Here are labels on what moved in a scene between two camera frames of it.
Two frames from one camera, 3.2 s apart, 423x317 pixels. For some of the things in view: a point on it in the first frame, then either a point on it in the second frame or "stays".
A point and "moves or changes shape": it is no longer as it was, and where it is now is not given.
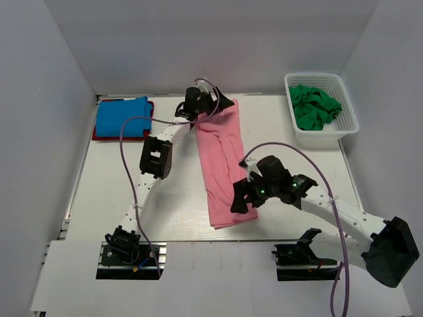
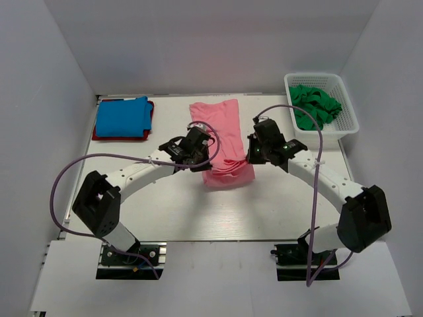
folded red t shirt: x=145 y=135 stays
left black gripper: x=225 y=102 to x=205 y=150
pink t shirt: x=221 y=152 moves or changes shape
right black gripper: x=239 y=205 to x=252 y=158
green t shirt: x=312 y=107 stays
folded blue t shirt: x=111 y=114 stays
